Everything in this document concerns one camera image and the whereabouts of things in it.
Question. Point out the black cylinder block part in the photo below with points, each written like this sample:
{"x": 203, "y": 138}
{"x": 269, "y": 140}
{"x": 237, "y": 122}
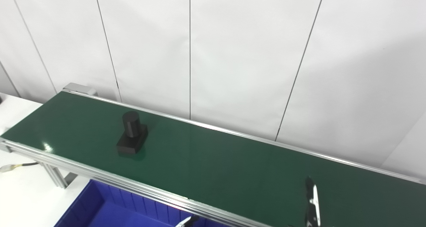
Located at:
{"x": 131, "y": 127}

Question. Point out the blue bin with white part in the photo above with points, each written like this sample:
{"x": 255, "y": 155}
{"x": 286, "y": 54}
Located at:
{"x": 109, "y": 213}

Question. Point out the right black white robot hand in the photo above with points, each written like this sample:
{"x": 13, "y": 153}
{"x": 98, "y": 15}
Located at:
{"x": 312, "y": 210}

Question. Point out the green conveyor belt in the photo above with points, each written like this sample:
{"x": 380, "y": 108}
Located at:
{"x": 100, "y": 177}
{"x": 216, "y": 160}

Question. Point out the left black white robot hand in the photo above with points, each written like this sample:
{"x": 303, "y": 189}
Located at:
{"x": 190, "y": 219}

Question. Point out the aluminium conveyor leg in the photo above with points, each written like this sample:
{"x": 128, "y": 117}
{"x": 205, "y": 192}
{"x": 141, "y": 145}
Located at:
{"x": 55, "y": 176}

